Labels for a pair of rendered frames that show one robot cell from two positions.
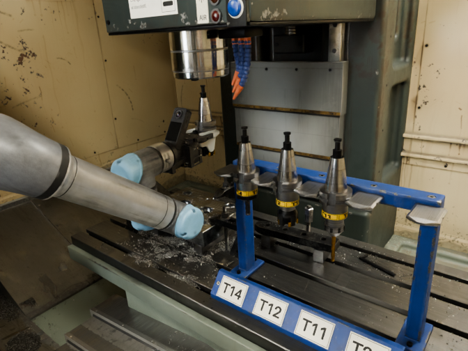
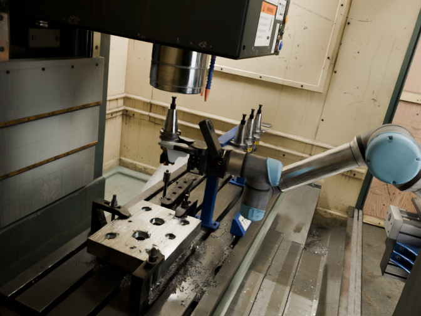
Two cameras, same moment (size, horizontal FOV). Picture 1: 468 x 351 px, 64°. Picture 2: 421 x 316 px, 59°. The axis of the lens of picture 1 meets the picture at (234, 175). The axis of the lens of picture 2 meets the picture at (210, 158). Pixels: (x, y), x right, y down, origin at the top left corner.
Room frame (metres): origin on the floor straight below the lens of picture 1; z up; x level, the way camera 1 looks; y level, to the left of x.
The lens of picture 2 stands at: (1.36, 1.12, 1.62)
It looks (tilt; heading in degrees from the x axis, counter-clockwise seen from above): 20 degrees down; 249
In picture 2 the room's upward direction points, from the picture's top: 10 degrees clockwise
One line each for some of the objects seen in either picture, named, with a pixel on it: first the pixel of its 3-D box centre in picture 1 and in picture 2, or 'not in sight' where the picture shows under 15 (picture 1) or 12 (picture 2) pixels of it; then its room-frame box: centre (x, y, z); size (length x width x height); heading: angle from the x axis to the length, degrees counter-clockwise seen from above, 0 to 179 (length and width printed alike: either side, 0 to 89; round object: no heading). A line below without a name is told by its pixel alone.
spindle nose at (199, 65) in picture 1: (199, 53); (179, 66); (1.09, 0.07, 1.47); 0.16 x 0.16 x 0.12
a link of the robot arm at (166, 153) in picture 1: (159, 158); (235, 162); (0.92, 0.19, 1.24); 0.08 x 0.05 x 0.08; 57
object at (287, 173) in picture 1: (287, 164); (249, 126); (0.75, -0.11, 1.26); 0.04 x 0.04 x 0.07
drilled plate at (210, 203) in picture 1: (195, 212); (148, 235); (1.14, 0.14, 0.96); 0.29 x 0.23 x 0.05; 50
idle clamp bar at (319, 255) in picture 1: (294, 241); (176, 197); (0.98, -0.17, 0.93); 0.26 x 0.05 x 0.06; 55
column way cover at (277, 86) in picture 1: (284, 129); (52, 134); (1.44, -0.21, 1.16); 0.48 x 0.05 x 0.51; 50
